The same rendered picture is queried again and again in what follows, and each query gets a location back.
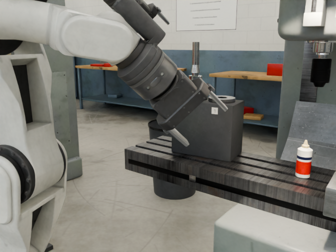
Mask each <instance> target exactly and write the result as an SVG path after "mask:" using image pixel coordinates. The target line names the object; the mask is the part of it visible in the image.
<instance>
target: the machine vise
mask: <svg viewBox="0 0 336 252"><path fill-rule="evenodd" d="M323 215H324V216H326V217H330V218H334V219H336V171H335V173H334V175H333V176H332V178H331V180H330V182H329V183H328V185H327V187H326V189H325V197H324V206H323Z"/></svg>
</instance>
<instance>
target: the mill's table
mask: <svg viewBox="0 0 336 252"><path fill-rule="evenodd" d="M124 156H125V169H126V170H129V171H133V172H136V173H139V174H143V175H146V176H149V177H153V178H156V179H159V180H163V181H166V182H169V183H173V184H176V185H179V186H183V187H186V188H189V189H192V190H196V191H199V192H202V193H206V194H209V195H212V196H216V197H219V198H222V199H226V200H229V201H232V202H236V203H239V204H242V205H246V206H249V207H252V208H256V209H259V210H262V211H266V212H269V213H272V214H276V215H279V216H282V217H286V218H289V219H292V220H295V221H299V222H302V223H305V224H309V225H312V226H315V227H319V228H322V229H325V230H329V231H332V232H335V233H336V219H335V218H331V217H328V216H324V215H323V210H324V201H325V193H326V187H327V185H328V184H329V182H330V180H331V178H332V177H333V175H334V173H335V172H336V170H332V169H327V168H322V167H317V166H312V165H311V170H310V177H309V178H299V177H297V176H296V175H295V174H296V162H292V161H287V160H282V159H277V158H272V157H267V156H262V155H257V154H252V153H248V152H243V151H242V152H241V153H240V154H239V155H238V156H237V157H235V158H234V159H233V160H232V161H231V162H228V161H223V160H217V159H211V158H206V157H200V156H194V155H189V154H183V153H177V152H172V138H171V137H168V136H160V137H157V138H156V139H151V140H148V141H146V142H142V143H139V144H136V145H135V146H130V147H128V148H125V149H124Z"/></svg>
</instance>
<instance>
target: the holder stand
mask: <svg viewBox="0 0 336 252"><path fill-rule="evenodd" d="M217 97H218V98H219V99H220V100H221V101H222V102H223V103H224V104H225V106H226V107H227V108H228V109H227V111H224V110H223V109H222V108H221V107H220V106H219V105H218V104H217V103H216V102H215V101H214V100H213V99H212V98H211V97H210V96H209V97H207V98H206V99H205V100H204V101H203V102H202V103H201V104H200V105H199V106H198V107H197V108H196V109H195V110H194V111H192V112H191V113H190V114H189V115H188V116H187V117H186V118H185V119H184V120H183V121H182V122H181V123H180V124H178V125H177V126H176V127H175V129H176V130H177V131H178V132H179V133H180V134H181V135H182V136H183V137H185V138H186V139H187V141H188V143H189V145H188V146H184V145H183V144H182V143H181V142H180V141H178V140H177V139H176V138H175V137H174V136H172V137H171V151H172V152H175V153H181V154H186V155H192V156H198V157H203V158H209V159H215V160H220V161H226V162H231V161H232V160H233V159H234V158H235V157H237V156H238V155H239V154H240V153H241V152H242V141H243V122H244V104H245V101H244V100H236V98H235V97H233V96H226V95H217Z"/></svg>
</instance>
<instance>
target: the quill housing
mask: <svg viewBox="0 0 336 252"><path fill-rule="evenodd" d="M305 5H306V0H280V1H279V15H278V19H277V22H278V28H277V30H278V34H279V36H280V37H281V38H282V39H284V40H287V41H336V0H327V9H326V18H325V26H323V27H306V26H303V20H304V13H305Z"/></svg>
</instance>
